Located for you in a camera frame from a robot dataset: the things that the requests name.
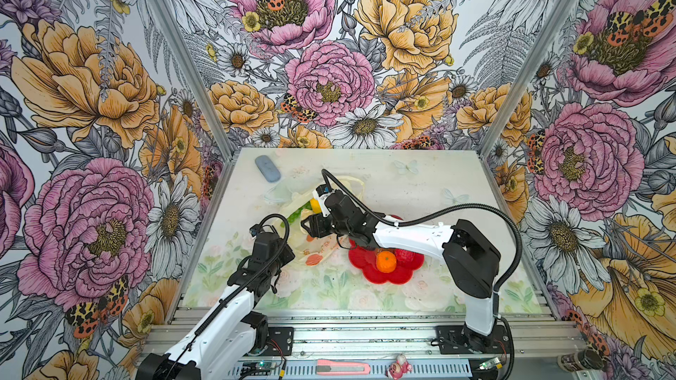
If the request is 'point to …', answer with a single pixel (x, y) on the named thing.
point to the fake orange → (385, 261)
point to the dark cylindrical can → (587, 359)
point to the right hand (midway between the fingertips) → (312, 227)
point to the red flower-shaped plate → (397, 216)
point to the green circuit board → (259, 366)
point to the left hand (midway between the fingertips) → (287, 253)
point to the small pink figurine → (399, 368)
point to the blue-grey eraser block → (269, 171)
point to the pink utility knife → (327, 368)
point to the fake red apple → (404, 256)
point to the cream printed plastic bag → (311, 251)
